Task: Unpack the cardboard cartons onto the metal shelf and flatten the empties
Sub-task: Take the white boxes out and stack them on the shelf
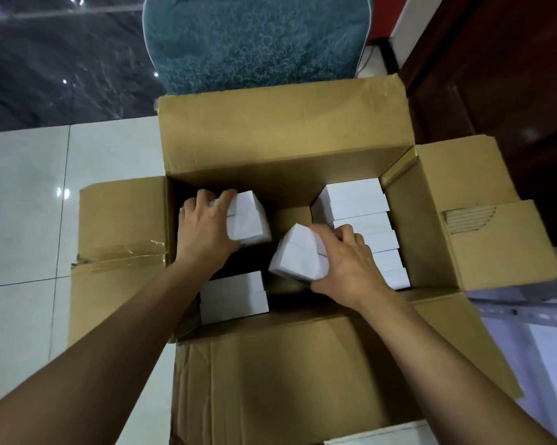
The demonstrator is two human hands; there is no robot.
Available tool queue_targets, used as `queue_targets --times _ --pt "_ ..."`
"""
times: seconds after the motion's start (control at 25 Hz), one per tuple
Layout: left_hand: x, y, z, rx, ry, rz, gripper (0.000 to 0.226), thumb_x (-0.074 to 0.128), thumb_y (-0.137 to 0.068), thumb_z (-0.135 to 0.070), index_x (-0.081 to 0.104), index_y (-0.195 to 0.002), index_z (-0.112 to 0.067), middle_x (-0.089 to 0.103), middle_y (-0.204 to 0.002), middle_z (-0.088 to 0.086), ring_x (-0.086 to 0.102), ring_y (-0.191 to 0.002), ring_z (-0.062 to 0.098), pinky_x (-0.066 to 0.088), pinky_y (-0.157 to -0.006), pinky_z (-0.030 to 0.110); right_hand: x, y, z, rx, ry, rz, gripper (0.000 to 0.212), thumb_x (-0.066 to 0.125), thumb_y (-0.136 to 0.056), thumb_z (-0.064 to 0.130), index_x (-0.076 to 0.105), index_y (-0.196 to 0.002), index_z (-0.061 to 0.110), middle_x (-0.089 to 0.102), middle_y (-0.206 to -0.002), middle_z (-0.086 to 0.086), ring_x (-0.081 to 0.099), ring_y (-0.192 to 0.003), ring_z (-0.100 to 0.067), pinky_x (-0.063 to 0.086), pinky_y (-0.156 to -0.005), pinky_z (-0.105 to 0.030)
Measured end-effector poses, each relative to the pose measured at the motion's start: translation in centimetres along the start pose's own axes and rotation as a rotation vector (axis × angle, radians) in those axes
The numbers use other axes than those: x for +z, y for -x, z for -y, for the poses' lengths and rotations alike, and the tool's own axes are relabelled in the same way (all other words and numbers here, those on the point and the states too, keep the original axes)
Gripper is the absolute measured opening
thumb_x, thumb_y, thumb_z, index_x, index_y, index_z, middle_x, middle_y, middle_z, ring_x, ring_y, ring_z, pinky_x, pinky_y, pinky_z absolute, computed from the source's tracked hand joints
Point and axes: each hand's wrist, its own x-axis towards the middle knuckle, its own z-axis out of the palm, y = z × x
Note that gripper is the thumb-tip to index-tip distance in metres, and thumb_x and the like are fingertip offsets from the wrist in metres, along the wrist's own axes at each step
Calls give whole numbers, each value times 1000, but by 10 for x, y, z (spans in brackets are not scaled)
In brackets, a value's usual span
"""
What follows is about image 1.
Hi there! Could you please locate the person's left hand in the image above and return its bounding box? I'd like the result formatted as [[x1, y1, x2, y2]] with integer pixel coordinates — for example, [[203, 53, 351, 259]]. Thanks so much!
[[175, 189, 243, 274]]

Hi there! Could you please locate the person's right hand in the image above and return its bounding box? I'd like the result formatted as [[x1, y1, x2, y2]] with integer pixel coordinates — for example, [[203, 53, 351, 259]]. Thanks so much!
[[308, 224, 395, 312]]

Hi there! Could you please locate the small white logo box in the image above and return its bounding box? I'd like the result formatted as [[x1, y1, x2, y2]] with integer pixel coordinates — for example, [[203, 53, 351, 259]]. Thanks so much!
[[268, 223, 331, 282], [209, 190, 273, 247]]

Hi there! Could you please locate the stack of small white boxes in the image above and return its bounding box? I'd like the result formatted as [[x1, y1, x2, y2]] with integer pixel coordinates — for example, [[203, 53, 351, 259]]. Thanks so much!
[[199, 177, 411, 325]]

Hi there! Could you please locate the large brown cardboard box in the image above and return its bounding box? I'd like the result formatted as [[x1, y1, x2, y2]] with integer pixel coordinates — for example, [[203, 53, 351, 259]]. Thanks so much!
[[68, 74, 557, 445]]

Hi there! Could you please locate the white metal shelving rack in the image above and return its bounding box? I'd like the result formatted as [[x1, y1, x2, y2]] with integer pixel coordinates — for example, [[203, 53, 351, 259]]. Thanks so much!
[[473, 296, 557, 445]]

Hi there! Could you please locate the person's right forearm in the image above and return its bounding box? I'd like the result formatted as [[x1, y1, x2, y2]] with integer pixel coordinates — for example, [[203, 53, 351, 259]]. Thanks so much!
[[357, 287, 557, 445]]

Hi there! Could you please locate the person's left forearm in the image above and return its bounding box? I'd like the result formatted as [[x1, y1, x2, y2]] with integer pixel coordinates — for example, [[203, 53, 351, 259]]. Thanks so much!
[[0, 259, 210, 445]]

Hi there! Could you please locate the teal fabric chair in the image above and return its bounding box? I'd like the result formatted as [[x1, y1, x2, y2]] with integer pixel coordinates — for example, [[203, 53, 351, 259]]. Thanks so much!
[[142, 0, 374, 95]]

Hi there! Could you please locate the dark wooden door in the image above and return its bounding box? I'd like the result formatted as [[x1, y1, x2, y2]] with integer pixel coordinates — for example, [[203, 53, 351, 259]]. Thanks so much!
[[399, 0, 557, 247]]

